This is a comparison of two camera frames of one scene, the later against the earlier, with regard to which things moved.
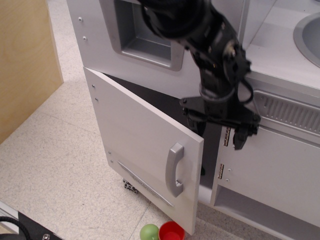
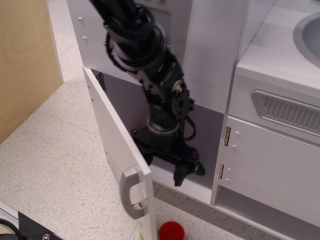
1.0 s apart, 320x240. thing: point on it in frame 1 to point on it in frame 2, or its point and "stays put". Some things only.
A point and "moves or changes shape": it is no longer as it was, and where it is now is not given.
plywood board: [30, 68] stays put
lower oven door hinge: [221, 171] stays put
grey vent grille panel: [288, 111] stays put
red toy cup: [171, 230] stays put
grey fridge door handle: [175, 187] to [131, 177]
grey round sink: [306, 35] stays put
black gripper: [230, 112] to [173, 146]
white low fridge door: [135, 137] moves or changes shape
